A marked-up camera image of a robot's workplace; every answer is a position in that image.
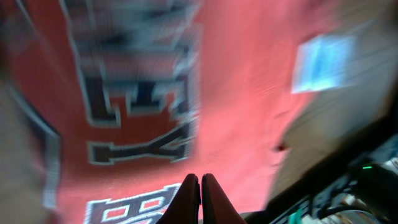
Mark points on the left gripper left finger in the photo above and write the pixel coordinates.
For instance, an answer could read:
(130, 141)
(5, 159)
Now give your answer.
(184, 208)

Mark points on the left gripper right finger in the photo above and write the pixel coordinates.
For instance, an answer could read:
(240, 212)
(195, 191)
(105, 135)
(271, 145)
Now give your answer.
(217, 209)

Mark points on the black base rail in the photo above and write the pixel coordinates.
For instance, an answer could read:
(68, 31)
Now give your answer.
(322, 188)

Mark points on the coral red t-shirt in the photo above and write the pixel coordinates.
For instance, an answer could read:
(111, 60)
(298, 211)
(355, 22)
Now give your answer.
(109, 105)

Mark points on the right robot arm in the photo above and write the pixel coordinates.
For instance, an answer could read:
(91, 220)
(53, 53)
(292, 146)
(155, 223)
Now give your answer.
(376, 186)

